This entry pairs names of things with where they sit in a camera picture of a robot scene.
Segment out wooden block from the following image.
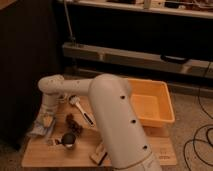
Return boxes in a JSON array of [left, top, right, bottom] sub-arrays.
[[90, 143, 107, 166]]

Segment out light blue towel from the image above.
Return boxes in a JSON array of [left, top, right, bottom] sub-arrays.
[[28, 116, 56, 138]]

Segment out yellow plastic bin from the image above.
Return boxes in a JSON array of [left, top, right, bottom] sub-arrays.
[[128, 78, 175, 127]]

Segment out grey metal shelf rack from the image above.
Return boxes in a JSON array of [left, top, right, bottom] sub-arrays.
[[62, 0, 213, 77]]

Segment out small metal cup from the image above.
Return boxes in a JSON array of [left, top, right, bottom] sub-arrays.
[[61, 132, 76, 149]]

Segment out black floor cables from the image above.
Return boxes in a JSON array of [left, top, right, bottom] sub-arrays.
[[182, 61, 213, 168]]

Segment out black handle on shelf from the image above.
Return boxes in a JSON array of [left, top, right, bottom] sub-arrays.
[[160, 55, 189, 64]]

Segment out white dish brush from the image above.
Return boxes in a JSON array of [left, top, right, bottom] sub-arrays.
[[69, 95, 94, 127]]

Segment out dark brown debris pile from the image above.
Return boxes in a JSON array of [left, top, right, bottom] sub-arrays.
[[66, 114, 83, 135]]

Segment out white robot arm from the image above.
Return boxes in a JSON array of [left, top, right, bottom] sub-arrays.
[[38, 74, 162, 171]]

